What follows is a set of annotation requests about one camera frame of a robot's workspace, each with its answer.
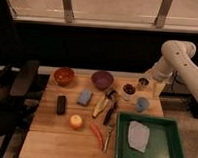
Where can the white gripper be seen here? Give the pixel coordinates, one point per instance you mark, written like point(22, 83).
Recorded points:
point(157, 88)

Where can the metal fork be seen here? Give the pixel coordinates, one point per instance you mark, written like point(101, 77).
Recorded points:
point(110, 130)

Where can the green tray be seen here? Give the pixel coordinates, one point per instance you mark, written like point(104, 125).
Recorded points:
point(163, 142)

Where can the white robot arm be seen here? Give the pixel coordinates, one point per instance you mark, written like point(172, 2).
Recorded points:
point(177, 55)

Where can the purple bowl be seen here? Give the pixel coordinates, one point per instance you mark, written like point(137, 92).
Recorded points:
point(102, 79)

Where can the red bowl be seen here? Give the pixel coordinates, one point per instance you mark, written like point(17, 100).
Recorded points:
point(63, 76)

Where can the metal cup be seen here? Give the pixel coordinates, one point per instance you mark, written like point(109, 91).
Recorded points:
point(142, 83)

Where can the blue cup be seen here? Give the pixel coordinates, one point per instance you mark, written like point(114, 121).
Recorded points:
point(142, 104)

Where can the white cup dark contents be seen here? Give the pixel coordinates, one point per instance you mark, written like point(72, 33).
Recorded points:
point(128, 91)

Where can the white cloth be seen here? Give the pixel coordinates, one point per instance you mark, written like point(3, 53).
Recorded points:
point(138, 136)

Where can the yellow banana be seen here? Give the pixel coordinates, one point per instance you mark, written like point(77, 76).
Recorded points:
point(100, 106)

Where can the blue sponge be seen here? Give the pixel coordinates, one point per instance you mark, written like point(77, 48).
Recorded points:
point(85, 96)

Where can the yellow apple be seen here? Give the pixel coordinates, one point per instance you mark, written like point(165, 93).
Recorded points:
point(76, 121)

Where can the black rectangular block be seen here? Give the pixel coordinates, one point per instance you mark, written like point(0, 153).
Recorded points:
point(61, 104)

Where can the black chair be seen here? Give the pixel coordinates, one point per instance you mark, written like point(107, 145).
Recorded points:
point(14, 88)

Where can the black handled utensil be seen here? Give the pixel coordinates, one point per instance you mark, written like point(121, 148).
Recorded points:
point(112, 96)

